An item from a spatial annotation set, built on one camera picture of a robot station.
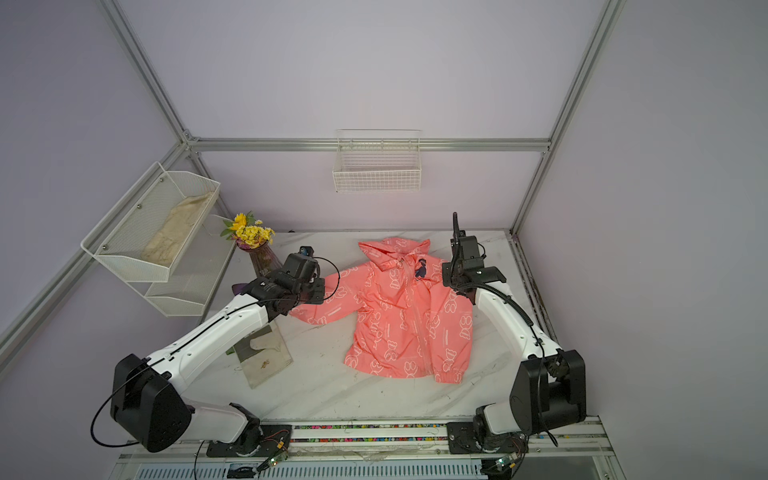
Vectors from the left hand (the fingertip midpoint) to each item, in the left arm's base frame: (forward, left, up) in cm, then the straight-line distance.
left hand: (314, 290), depth 84 cm
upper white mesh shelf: (+6, +41, +16) cm, 45 cm away
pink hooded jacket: (-3, -28, -14) cm, 32 cm away
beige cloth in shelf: (+4, +36, +15) cm, 39 cm away
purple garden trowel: (+11, +32, -15) cm, 37 cm away
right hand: (+6, -43, 0) cm, 43 cm away
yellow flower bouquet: (+15, +20, +9) cm, 27 cm away
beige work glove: (-12, +16, -16) cm, 26 cm away
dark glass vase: (+14, +19, -3) cm, 24 cm away
